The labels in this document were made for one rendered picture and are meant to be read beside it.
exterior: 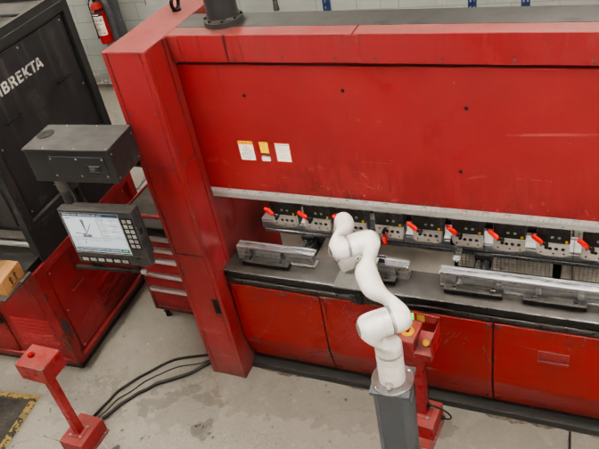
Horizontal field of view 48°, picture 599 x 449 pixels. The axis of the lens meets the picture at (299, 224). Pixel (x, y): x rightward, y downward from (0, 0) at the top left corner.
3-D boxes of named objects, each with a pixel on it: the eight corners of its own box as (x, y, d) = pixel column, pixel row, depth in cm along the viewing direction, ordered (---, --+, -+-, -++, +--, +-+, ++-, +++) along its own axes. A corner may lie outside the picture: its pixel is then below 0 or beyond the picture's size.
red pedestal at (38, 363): (61, 455, 422) (6, 366, 374) (85, 423, 440) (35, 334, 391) (86, 462, 415) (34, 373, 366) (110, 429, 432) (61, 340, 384)
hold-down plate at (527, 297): (522, 304, 343) (522, 299, 341) (523, 296, 347) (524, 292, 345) (586, 312, 331) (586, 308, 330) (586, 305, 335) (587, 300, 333)
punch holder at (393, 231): (376, 236, 357) (373, 211, 347) (381, 226, 363) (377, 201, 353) (404, 240, 351) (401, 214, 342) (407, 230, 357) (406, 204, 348)
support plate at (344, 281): (332, 287, 359) (332, 286, 358) (348, 256, 377) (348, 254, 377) (365, 291, 352) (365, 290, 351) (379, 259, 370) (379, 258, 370)
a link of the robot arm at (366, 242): (378, 343, 282) (414, 332, 284) (380, 332, 272) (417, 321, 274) (340, 244, 307) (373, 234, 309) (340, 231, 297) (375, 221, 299)
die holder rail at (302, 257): (239, 257, 410) (235, 246, 405) (242, 251, 415) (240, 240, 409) (315, 268, 391) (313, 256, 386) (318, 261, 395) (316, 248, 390)
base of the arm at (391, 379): (409, 399, 292) (406, 371, 281) (366, 393, 298) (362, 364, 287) (417, 366, 306) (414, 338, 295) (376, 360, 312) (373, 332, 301)
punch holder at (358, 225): (340, 232, 365) (336, 208, 355) (345, 223, 371) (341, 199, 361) (366, 235, 359) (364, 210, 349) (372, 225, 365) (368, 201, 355)
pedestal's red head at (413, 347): (395, 354, 358) (392, 330, 348) (405, 332, 369) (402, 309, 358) (431, 363, 349) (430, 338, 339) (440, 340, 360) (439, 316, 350)
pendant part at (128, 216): (79, 262, 371) (55, 209, 350) (91, 248, 380) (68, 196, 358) (151, 267, 356) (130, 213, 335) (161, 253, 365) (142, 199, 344)
